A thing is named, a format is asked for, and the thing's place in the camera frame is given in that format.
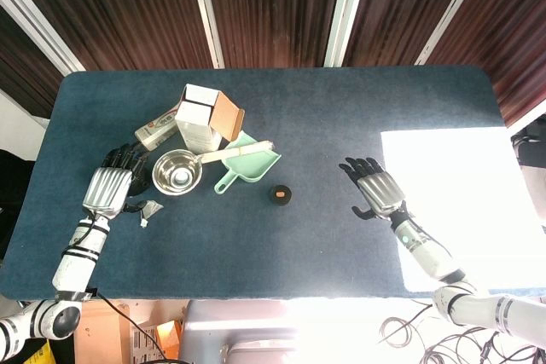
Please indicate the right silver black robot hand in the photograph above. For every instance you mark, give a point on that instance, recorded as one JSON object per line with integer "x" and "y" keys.
{"x": 379, "y": 189}

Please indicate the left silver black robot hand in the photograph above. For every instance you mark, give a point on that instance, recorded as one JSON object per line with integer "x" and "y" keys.
{"x": 106, "y": 187}

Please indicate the stainless steel bowl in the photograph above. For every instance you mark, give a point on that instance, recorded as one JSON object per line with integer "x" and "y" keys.
{"x": 177, "y": 170}

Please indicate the black lid with orange knob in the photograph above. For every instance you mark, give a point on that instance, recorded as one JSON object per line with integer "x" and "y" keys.
{"x": 280, "y": 195}

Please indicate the white partition post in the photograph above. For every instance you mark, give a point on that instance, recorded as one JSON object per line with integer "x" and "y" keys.
{"x": 344, "y": 10}
{"x": 450, "y": 14}
{"x": 38, "y": 23}
{"x": 207, "y": 14}

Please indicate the bundle of pale chopsticks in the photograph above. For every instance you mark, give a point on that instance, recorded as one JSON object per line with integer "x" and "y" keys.
{"x": 239, "y": 151}

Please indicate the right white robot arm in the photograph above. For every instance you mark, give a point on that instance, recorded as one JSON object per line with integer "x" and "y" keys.
{"x": 431, "y": 259}

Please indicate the mint green plastic scoop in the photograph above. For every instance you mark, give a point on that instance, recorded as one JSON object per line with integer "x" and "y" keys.
{"x": 251, "y": 165}

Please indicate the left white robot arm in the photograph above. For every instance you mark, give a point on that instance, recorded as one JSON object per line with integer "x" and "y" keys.
{"x": 77, "y": 259}

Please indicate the brown cardboard box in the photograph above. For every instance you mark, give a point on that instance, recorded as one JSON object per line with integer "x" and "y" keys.
{"x": 128, "y": 334}

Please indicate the white carton with brown flap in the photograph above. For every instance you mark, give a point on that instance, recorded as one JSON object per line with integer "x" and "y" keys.
{"x": 200, "y": 119}

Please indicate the blue felt table cover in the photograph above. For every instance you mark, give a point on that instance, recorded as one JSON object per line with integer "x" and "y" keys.
{"x": 256, "y": 244}

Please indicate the flat silver printed packet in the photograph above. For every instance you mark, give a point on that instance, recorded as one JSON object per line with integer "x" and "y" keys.
{"x": 158, "y": 127}

